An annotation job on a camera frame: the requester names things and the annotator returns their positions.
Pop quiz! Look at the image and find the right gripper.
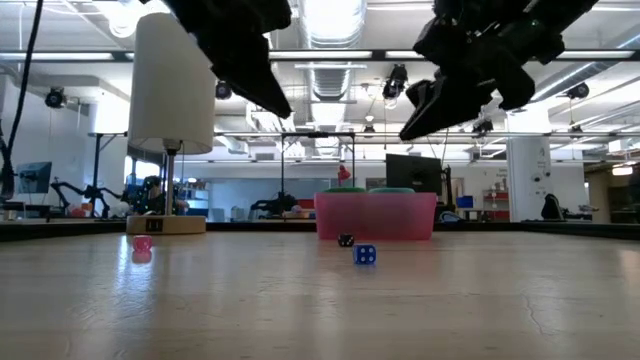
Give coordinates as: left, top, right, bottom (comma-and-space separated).
399, 0, 537, 142

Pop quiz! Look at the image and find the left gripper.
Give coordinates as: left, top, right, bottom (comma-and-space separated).
162, 0, 294, 120

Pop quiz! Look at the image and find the white shade table lamp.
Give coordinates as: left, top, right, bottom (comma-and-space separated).
125, 12, 217, 236

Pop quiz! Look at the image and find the white pillar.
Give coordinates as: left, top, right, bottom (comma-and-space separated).
505, 110, 554, 223

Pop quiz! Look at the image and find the black monitor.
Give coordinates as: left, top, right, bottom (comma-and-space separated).
385, 153, 444, 197
15, 160, 53, 195

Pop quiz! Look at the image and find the black overhead light beam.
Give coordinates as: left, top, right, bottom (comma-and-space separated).
0, 48, 640, 63

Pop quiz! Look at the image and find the black bag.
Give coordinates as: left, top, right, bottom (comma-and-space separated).
540, 192, 564, 221

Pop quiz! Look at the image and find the pink translucent plastic bin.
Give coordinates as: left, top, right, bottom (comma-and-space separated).
313, 191, 439, 242

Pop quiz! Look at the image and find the small blue die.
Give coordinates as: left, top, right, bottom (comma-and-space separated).
352, 243, 378, 266

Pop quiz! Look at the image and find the silver ceiling duct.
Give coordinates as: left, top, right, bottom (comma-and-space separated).
298, 0, 368, 104

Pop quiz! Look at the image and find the black background rig frame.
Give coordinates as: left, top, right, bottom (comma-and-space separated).
279, 130, 357, 221

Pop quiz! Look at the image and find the black aluminium table frame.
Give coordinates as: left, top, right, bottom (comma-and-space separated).
0, 219, 640, 242

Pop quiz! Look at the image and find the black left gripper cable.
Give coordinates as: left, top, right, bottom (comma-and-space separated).
0, 0, 45, 202

